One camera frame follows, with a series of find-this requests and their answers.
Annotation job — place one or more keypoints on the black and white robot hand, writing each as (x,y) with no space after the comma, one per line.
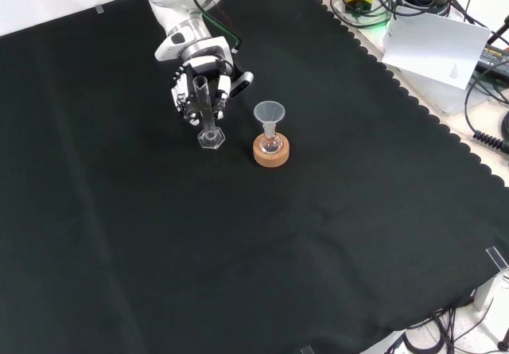
(207,67)

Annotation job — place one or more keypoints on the clear glass graduated cylinder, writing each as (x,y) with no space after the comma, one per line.
(207,111)

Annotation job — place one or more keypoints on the clear plastic funnel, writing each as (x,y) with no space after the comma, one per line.
(269,112)

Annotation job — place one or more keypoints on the round-bottom glass flask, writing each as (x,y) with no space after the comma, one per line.
(271,145)

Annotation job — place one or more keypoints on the black table cloth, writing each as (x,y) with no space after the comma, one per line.
(159,230)

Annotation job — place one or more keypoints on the white paper sheet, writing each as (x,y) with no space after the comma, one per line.
(433,43)

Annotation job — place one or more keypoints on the black power adapter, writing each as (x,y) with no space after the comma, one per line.
(495,60)

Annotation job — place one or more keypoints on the clear acrylic piece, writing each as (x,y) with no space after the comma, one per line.
(498,257)

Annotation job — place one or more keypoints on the white box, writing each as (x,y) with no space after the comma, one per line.
(493,290)

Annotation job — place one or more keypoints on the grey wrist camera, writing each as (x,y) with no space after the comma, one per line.
(242,83)

